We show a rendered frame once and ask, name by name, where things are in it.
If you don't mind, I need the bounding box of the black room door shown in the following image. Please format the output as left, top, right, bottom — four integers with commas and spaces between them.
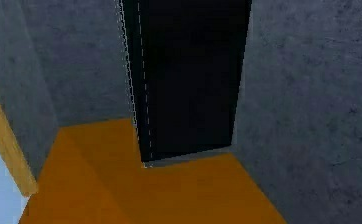
119, 0, 253, 168

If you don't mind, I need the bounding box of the light wooden door frame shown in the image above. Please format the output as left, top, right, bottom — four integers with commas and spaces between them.
0, 83, 39, 198

